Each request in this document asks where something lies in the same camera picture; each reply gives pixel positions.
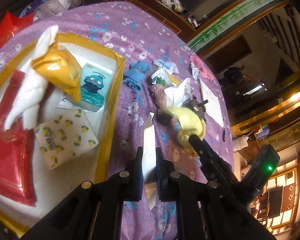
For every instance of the white crumpled sachet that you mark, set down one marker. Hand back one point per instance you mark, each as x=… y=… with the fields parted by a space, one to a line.
x=195 y=71

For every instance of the blue cartoon tissue pack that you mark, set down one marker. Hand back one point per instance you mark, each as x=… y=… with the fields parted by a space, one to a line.
x=95 y=85

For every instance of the white blue plastic packet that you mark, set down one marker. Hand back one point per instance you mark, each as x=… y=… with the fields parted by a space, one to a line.
x=169 y=67

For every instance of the purple floral tablecloth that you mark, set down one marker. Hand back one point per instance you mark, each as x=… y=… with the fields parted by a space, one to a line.
x=137 y=36

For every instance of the yellow cardboard box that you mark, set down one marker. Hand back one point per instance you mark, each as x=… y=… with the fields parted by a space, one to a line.
x=54 y=104

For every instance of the yellow plastic mailer bag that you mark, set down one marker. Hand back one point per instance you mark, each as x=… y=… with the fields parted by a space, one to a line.
x=59 y=67

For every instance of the white knotted cloth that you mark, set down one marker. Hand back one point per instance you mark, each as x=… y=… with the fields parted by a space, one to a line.
x=33 y=87

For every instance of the green white snack packet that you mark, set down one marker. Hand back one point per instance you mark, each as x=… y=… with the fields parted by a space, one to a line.
x=160 y=76

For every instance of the red tissue pack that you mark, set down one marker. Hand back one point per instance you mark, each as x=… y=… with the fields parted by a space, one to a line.
x=16 y=149

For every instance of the clear plastic bags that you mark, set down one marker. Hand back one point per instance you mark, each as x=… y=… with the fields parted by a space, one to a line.
x=54 y=8

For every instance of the red gift bag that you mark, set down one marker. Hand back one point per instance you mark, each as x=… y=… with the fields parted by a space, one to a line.
x=11 y=25

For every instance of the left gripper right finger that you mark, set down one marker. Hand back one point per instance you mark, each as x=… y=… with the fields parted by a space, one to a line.
x=165 y=183

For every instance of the white paper booklet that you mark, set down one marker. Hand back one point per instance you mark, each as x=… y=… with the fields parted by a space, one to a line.
x=213 y=108

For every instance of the pink cloth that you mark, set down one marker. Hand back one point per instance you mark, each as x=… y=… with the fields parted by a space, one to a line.
x=204 y=70

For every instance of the white paper strip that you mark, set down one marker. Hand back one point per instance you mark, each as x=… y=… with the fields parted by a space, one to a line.
x=149 y=161

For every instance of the lemon pattern tissue pack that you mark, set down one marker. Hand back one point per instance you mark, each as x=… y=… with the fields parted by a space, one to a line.
x=65 y=137

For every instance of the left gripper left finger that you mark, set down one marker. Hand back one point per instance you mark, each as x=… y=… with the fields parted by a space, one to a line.
x=134 y=186

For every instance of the pink round scrubber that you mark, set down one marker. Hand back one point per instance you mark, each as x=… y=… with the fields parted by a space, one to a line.
x=158 y=96

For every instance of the blue cloth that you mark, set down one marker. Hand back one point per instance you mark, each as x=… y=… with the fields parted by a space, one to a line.
x=135 y=75

